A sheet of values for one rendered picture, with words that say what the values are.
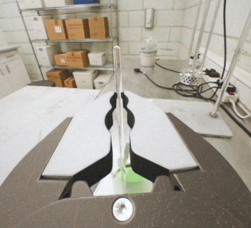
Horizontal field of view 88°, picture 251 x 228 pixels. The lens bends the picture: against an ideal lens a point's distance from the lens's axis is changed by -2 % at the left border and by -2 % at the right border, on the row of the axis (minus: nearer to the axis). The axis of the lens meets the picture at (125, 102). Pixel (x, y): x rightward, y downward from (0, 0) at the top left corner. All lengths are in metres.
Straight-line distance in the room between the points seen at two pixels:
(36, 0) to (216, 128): 2.65
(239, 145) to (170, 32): 2.16
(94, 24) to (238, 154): 2.14
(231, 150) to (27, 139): 0.62
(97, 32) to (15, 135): 1.90
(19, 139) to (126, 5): 2.29
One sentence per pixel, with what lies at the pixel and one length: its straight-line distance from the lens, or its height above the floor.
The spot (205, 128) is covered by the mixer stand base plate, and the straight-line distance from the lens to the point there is 0.51.
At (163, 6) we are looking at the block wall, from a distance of 2.47.
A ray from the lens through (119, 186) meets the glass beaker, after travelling 0.19.
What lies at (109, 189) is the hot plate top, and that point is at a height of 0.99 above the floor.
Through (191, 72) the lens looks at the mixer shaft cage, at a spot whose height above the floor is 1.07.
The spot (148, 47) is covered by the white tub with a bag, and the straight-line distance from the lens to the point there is 1.06.
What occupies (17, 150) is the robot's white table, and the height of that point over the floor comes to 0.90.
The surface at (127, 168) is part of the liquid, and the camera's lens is 0.24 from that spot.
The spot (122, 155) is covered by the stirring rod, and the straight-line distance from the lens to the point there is 0.18.
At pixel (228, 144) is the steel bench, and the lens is 0.51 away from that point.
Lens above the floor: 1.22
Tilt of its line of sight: 32 degrees down
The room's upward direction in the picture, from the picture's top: 2 degrees counter-clockwise
